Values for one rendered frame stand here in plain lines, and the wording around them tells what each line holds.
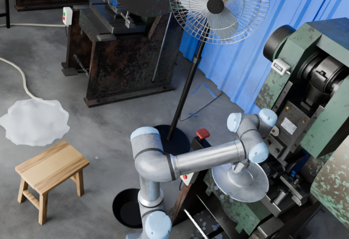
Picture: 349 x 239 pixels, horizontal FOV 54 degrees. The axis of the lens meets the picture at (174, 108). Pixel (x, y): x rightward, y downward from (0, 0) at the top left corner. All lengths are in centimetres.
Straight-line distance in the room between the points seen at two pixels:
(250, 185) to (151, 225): 51
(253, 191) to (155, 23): 171
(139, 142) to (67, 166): 91
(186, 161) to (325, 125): 63
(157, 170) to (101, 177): 132
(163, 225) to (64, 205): 96
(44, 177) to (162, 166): 100
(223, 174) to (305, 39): 72
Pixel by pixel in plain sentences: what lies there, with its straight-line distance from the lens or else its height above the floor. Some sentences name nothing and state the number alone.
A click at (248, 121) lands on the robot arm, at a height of 121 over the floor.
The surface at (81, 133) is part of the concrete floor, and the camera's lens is 278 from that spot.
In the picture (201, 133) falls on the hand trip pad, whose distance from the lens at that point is 189.
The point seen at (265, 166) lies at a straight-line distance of 186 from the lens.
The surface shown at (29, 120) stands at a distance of 261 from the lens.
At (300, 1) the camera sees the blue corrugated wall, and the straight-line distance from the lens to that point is 301.
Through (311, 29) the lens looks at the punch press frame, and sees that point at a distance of 158.
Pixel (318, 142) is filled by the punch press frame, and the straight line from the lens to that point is 159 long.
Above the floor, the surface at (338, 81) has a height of 136.
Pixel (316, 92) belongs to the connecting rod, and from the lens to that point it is 162.
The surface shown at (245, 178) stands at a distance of 173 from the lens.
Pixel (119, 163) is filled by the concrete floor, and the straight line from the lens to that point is 262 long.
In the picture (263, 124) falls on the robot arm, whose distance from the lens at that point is 140.
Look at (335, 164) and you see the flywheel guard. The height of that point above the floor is 129.
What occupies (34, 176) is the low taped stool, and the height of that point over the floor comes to 33.
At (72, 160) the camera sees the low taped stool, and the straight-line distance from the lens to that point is 216.
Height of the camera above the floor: 199
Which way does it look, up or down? 38 degrees down
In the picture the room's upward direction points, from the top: 19 degrees clockwise
